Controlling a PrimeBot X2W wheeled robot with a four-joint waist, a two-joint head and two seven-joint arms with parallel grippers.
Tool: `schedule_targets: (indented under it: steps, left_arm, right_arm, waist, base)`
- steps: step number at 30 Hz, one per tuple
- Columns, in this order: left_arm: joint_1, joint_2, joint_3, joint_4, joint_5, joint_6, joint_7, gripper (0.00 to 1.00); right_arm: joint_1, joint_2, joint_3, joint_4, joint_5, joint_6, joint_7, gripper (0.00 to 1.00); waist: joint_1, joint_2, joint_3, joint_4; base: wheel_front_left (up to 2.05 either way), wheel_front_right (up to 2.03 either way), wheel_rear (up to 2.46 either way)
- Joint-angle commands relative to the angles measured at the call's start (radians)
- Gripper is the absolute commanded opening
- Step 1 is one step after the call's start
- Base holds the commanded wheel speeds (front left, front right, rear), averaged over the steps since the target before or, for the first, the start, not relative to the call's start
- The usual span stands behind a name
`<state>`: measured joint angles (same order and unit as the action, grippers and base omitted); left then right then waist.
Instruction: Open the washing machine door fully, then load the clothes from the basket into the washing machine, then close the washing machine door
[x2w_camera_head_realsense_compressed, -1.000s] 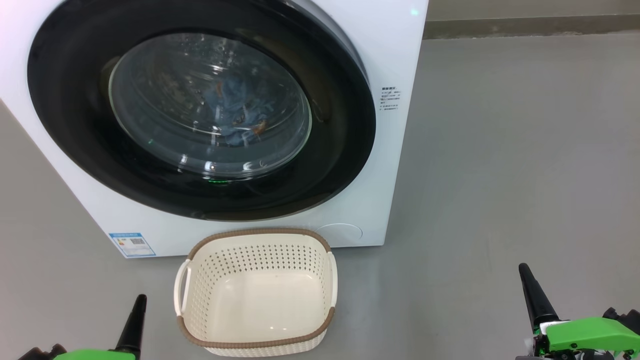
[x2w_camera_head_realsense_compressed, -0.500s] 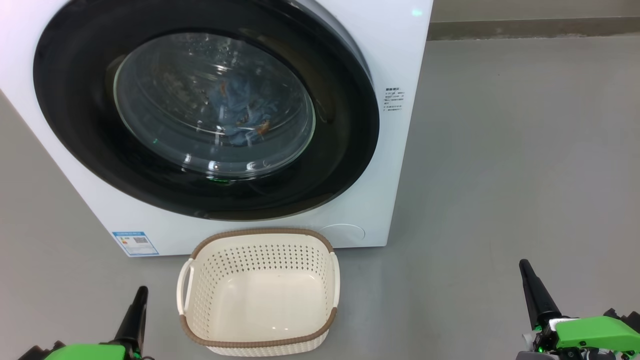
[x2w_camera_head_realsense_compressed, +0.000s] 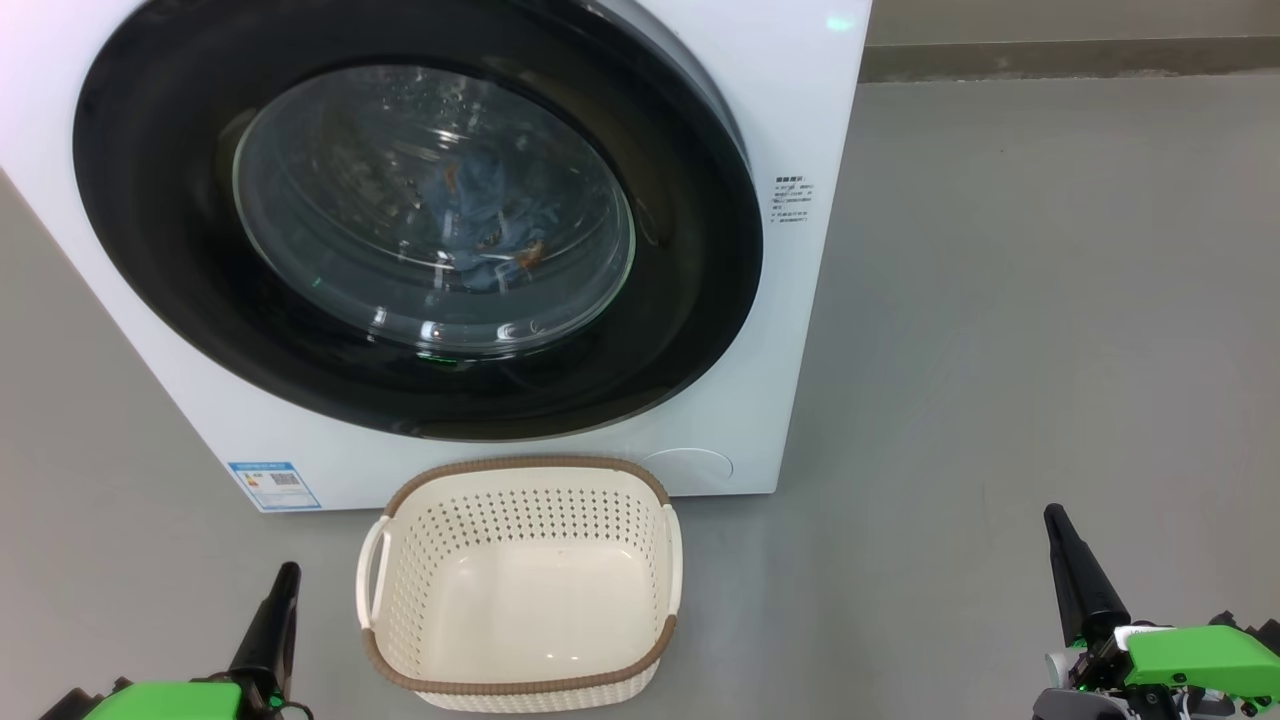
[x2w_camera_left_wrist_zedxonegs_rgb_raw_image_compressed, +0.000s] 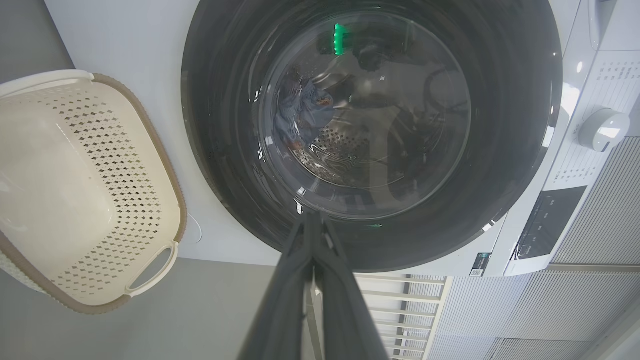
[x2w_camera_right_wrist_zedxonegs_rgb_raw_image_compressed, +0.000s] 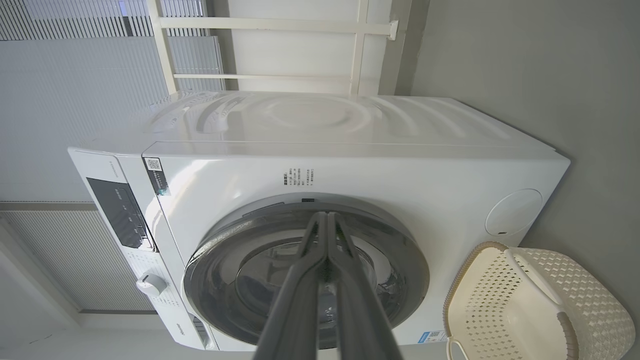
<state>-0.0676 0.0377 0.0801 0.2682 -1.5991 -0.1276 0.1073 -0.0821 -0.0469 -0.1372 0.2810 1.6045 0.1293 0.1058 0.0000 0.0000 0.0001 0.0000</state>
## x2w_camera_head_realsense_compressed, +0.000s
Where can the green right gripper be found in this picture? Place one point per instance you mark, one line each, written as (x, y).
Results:
(1200, 655)

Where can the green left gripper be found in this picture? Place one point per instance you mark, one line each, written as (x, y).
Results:
(170, 702)

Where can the dark washing machine door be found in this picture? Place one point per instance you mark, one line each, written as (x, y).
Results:
(160, 200)

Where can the blue garment with orange print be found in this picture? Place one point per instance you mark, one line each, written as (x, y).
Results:
(490, 195)

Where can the steel perforated washer drum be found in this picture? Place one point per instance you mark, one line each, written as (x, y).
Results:
(330, 150)

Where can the white front-load washing machine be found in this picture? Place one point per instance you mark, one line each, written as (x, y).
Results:
(800, 100)

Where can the blue energy label sticker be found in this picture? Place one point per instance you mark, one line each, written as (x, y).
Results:
(275, 485)

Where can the cream perforated laundry basket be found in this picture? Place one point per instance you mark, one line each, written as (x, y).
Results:
(520, 610)

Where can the round white filter cover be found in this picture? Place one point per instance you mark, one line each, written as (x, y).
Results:
(687, 470)

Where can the small black text label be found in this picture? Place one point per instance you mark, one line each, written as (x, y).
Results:
(792, 200)

